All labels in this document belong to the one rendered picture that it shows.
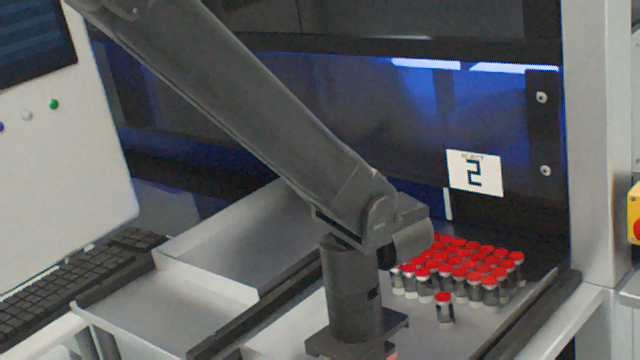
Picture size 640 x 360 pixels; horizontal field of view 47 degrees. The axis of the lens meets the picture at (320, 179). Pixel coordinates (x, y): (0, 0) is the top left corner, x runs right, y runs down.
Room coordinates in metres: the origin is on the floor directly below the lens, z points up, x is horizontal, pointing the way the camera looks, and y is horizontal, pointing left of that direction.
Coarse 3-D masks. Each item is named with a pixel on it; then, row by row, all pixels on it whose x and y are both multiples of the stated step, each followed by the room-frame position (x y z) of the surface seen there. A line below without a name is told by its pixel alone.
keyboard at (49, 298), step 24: (120, 240) 1.35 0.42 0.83; (144, 240) 1.33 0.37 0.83; (168, 240) 1.34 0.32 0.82; (72, 264) 1.29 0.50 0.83; (96, 264) 1.27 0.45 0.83; (120, 264) 1.25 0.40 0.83; (24, 288) 1.22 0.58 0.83; (48, 288) 1.20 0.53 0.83; (72, 288) 1.18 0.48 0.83; (0, 312) 1.15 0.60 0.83; (24, 312) 1.13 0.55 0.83; (48, 312) 1.13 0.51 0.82; (0, 336) 1.07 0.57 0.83; (24, 336) 1.08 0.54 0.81
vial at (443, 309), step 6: (450, 300) 0.79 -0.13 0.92; (438, 306) 0.79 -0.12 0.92; (444, 306) 0.79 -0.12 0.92; (450, 306) 0.79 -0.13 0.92; (438, 312) 0.79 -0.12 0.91; (444, 312) 0.78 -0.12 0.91; (450, 312) 0.79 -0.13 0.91; (438, 318) 0.79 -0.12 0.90; (444, 318) 0.78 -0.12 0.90; (450, 318) 0.78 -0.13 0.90; (438, 324) 0.79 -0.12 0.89; (444, 324) 0.78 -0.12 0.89; (450, 324) 0.78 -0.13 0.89
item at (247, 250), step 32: (256, 192) 1.27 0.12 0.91; (288, 192) 1.31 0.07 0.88; (224, 224) 1.21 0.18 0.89; (256, 224) 1.20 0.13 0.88; (288, 224) 1.17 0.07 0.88; (160, 256) 1.09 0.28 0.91; (192, 256) 1.12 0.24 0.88; (224, 256) 1.10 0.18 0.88; (256, 256) 1.08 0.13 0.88; (288, 256) 1.06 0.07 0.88; (224, 288) 0.97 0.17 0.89; (256, 288) 0.92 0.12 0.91
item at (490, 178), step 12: (456, 156) 0.96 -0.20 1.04; (468, 156) 0.95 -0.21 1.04; (480, 156) 0.94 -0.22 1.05; (492, 156) 0.92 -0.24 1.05; (456, 168) 0.97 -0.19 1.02; (468, 168) 0.95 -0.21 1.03; (492, 168) 0.92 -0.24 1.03; (456, 180) 0.97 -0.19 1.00; (480, 180) 0.94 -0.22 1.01; (492, 180) 0.92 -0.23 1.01; (492, 192) 0.93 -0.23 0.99
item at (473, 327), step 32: (320, 288) 0.89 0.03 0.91; (384, 288) 0.91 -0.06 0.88; (544, 288) 0.81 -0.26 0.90; (288, 320) 0.84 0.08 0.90; (320, 320) 0.86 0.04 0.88; (416, 320) 0.82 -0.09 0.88; (480, 320) 0.79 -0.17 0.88; (512, 320) 0.75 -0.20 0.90; (256, 352) 0.77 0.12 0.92; (288, 352) 0.80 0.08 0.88; (416, 352) 0.75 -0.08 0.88; (448, 352) 0.74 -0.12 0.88; (480, 352) 0.70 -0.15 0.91
